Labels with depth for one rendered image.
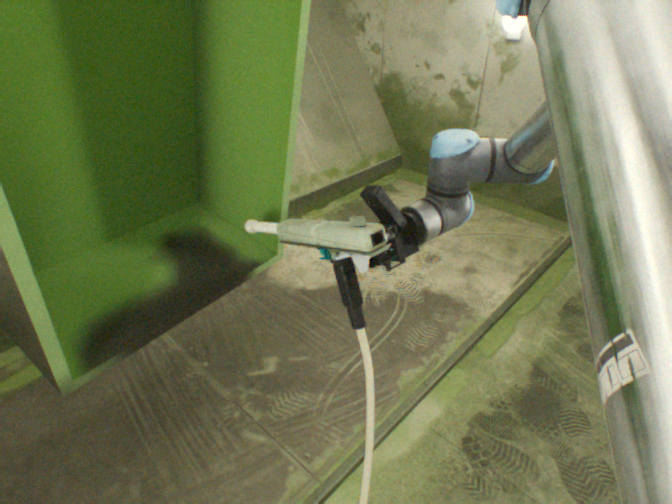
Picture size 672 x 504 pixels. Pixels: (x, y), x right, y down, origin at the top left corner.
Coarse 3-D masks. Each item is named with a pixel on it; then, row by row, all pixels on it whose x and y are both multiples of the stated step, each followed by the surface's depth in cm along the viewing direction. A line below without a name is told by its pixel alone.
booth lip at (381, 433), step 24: (552, 264) 202; (528, 288) 185; (504, 312) 172; (480, 336) 160; (456, 360) 149; (432, 384) 141; (408, 408) 133; (384, 432) 126; (360, 456) 119; (336, 480) 114
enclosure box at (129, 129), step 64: (0, 0) 76; (64, 0) 83; (128, 0) 92; (192, 0) 103; (256, 0) 91; (0, 64) 80; (64, 64) 88; (128, 64) 99; (192, 64) 112; (256, 64) 99; (0, 128) 85; (64, 128) 95; (128, 128) 106; (192, 128) 122; (256, 128) 108; (0, 192) 57; (64, 192) 102; (128, 192) 115; (192, 192) 133; (256, 192) 119; (0, 256) 64; (64, 256) 110; (128, 256) 115; (192, 256) 119; (256, 256) 123; (0, 320) 90; (64, 320) 97; (128, 320) 100; (64, 384) 83
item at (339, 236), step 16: (256, 224) 107; (272, 224) 101; (288, 224) 92; (304, 224) 88; (320, 224) 85; (336, 224) 81; (352, 224) 76; (368, 224) 75; (288, 240) 93; (304, 240) 88; (320, 240) 83; (336, 240) 78; (352, 240) 74; (368, 240) 72; (384, 240) 74; (336, 256) 80; (336, 272) 84; (352, 272) 83; (352, 288) 84; (352, 304) 84; (352, 320) 86
